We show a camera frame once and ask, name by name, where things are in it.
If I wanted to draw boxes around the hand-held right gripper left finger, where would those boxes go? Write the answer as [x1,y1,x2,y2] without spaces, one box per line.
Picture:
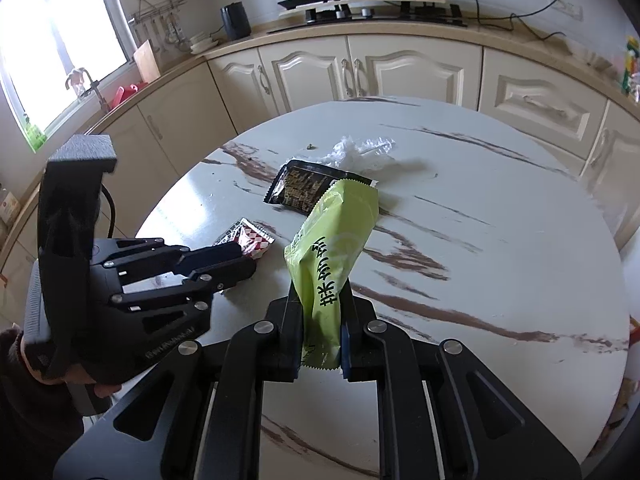
[52,282,306,480]

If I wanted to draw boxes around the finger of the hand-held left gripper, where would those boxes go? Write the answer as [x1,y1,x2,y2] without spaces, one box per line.
[92,237,246,273]
[120,261,258,306]

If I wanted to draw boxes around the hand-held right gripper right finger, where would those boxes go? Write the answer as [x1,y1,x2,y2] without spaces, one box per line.
[341,295,583,480]

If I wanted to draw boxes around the red white checkered packet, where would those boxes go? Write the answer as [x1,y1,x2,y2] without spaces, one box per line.
[212,217,277,261]

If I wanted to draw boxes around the lime green snack packet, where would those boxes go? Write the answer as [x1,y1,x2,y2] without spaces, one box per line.
[284,178,380,372]

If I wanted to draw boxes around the dark printed snack packet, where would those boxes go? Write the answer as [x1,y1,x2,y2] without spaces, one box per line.
[263,158,378,217]

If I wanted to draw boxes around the person's left forearm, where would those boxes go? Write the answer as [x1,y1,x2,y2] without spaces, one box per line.
[0,327,96,461]

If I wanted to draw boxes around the person's left hand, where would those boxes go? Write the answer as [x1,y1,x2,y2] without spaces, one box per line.
[20,335,123,401]

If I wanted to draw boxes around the large clear jar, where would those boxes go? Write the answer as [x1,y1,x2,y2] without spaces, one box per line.
[0,187,21,223]

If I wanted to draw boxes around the green dish soap bottle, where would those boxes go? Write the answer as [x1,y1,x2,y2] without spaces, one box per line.
[24,112,48,151]

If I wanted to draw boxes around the steel faucet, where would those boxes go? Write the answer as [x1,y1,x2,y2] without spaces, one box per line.
[75,70,110,113]

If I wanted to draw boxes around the red plastic basin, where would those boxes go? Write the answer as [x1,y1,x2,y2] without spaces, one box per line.
[105,84,138,111]

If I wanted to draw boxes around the clear plastic wrapper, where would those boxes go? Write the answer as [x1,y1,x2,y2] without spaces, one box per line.
[320,136,396,171]

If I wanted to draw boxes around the round marble table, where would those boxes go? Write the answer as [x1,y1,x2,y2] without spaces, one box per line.
[135,96,632,480]

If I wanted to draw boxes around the wooden cutting board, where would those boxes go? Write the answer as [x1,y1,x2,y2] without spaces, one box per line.
[132,40,162,83]

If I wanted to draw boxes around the kitchen window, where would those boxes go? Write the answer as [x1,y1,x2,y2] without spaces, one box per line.
[0,0,131,153]

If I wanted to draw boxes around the stack of white dishes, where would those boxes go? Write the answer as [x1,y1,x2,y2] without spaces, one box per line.
[189,31,221,55]

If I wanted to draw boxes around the black electric kettle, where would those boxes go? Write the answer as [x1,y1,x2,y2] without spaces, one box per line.
[221,2,252,41]

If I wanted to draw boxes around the black gas stove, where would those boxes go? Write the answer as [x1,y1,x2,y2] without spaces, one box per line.
[267,2,468,35]

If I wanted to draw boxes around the group of condiment bottles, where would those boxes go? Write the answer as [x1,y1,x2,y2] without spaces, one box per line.
[621,36,640,96]

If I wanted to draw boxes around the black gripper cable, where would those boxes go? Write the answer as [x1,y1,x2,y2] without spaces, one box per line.
[101,187,117,238]

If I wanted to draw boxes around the wall utensil rack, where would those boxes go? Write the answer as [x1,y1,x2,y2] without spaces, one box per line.
[129,0,188,46]

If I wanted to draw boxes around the black power cable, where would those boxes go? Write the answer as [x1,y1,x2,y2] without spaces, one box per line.
[450,0,566,43]

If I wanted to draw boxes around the white wall outlet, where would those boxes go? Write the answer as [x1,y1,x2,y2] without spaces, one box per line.
[550,0,583,21]

